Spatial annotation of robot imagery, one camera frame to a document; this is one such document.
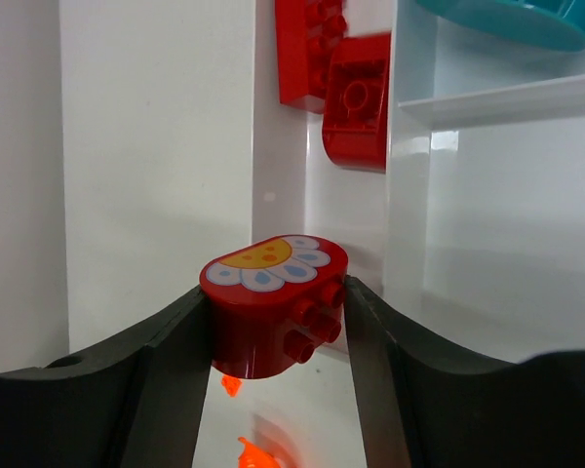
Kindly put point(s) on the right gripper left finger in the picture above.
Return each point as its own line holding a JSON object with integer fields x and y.
{"x": 134, "y": 399}

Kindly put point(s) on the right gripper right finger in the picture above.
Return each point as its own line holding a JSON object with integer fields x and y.
{"x": 424, "y": 401}

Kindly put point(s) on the red flower lego brick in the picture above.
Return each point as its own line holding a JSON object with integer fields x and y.
{"x": 274, "y": 303}

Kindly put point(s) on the red arch lego brick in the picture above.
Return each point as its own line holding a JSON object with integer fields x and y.
{"x": 354, "y": 129}

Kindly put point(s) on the red slope lego brick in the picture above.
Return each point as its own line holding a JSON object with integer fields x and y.
{"x": 307, "y": 32}

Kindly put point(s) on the teal rounded lego brick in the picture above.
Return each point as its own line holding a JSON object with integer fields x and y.
{"x": 553, "y": 25}

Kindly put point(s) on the tiny orange lego piece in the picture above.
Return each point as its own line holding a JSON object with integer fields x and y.
{"x": 231, "y": 385}

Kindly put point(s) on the orange round lego right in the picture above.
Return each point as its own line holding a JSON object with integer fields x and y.
{"x": 253, "y": 456}

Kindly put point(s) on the white compartment tray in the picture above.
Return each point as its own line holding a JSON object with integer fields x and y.
{"x": 477, "y": 228}

